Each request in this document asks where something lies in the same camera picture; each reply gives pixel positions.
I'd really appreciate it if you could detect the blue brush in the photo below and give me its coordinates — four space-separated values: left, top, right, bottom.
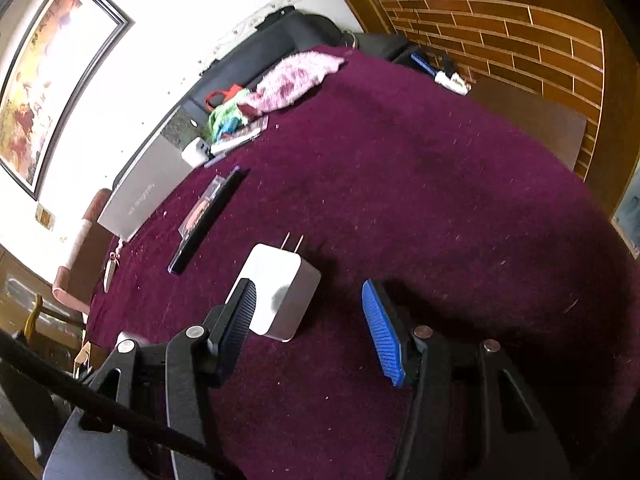
410 52 441 78

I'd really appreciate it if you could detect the brown wooden side table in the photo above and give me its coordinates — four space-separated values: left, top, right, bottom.
465 80 588 171

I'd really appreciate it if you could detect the maroon tablecloth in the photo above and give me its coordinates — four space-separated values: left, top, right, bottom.
82 45 640 480

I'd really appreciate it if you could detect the upholstered chair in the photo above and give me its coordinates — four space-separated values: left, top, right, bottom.
52 189 121 318

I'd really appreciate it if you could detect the grey laptop box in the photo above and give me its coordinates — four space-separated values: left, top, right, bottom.
96 105 201 243

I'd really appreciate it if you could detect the white keychain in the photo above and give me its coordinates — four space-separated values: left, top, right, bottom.
102 237 123 292

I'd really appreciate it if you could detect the red item clear package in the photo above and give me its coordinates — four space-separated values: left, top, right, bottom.
178 176 228 241

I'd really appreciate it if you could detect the wooden glass cabinet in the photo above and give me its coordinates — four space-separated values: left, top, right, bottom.
0 247 86 356

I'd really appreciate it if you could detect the black marker purple cap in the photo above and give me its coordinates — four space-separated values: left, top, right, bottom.
167 167 248 276

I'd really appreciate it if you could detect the black cable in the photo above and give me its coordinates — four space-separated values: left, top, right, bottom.
0 330 246 480

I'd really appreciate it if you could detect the framed wall painting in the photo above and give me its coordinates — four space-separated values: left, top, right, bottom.
0 0 136 201

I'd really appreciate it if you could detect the white charger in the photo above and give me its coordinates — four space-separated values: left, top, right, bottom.
225 232 322 343

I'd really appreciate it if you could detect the small white box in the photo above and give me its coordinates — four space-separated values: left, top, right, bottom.
181 137 213 168

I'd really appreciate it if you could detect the flat printed packet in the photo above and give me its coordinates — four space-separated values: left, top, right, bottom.
210 116 270 157

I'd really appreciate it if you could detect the pink knitted cloth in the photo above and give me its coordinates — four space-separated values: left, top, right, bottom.
237 51 347 113

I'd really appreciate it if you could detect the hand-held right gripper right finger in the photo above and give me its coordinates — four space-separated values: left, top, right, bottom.
361 279 571 480

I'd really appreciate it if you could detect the white crumpled item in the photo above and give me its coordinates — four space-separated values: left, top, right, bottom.
434 67 472 96

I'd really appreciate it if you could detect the small black bag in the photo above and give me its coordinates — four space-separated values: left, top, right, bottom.
352 32 426 66

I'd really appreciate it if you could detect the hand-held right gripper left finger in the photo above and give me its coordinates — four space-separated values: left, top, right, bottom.
77 277 258 480

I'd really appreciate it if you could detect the wooden brick-pattern counter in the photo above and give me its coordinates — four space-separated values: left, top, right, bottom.
315 0 640 221

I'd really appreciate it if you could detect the red fabric item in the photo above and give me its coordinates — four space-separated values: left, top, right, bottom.
205 86 251 111

